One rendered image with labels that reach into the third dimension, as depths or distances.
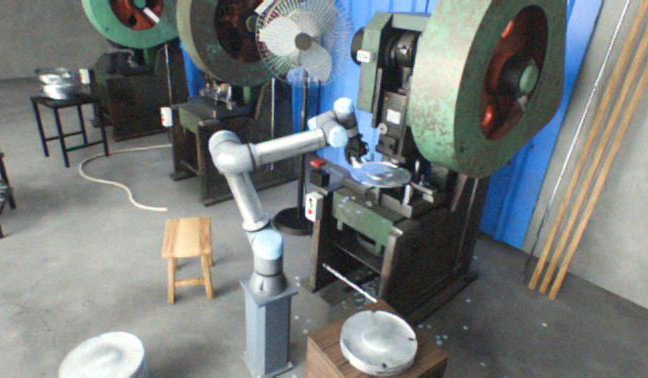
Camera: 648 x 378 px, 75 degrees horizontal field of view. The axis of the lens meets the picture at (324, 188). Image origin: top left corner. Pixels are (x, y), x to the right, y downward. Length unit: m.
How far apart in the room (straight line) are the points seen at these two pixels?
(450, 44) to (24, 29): 7.04
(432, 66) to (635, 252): 1.98
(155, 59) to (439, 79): 3.83
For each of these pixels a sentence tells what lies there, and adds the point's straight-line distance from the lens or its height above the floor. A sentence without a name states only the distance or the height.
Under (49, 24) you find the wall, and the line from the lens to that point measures 7.96.
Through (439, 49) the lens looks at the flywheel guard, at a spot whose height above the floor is 1.43.
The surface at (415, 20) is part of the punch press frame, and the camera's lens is 1.94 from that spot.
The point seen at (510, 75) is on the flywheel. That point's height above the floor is 1.34.
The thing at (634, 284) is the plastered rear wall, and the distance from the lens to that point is 3.17.
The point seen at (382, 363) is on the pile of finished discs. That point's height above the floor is 0.38.
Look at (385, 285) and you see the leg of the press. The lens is 2.04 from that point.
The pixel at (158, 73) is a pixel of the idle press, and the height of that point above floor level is 0.63.
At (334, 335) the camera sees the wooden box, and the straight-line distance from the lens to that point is 1.77.
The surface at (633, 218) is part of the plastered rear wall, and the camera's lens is 3.01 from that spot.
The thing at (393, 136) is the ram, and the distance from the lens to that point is 2.01.
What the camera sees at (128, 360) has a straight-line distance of 1.92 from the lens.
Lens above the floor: 1.60
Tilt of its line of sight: 26 degrees down
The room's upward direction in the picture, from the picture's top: 4 degrees clockwise
